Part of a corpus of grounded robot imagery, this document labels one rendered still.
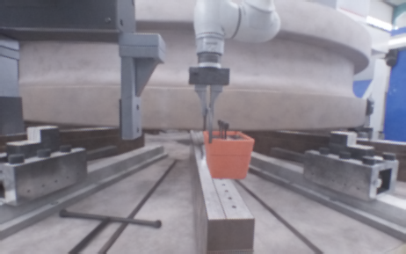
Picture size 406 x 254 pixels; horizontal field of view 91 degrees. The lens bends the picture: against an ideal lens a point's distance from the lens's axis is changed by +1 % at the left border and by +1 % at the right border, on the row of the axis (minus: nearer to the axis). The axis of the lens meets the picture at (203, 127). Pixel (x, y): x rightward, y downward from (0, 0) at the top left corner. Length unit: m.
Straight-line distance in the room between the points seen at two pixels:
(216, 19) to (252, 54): 0.92
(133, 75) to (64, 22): 0.07
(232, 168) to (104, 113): 1.04
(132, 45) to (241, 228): 0.57
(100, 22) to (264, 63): 1.44
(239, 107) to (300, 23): 0.72
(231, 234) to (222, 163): 0.20
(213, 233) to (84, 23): 0.58
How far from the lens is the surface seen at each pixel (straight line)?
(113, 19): 0.22
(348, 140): 1.73
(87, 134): 2.73
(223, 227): 0.65
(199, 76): 0.65
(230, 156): 0.60
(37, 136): 1.62
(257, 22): 0.72
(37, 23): 0.25
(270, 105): 1.43
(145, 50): 0.21
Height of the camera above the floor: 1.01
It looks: 6 degrees down
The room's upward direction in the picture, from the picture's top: 2 degrees clockwise
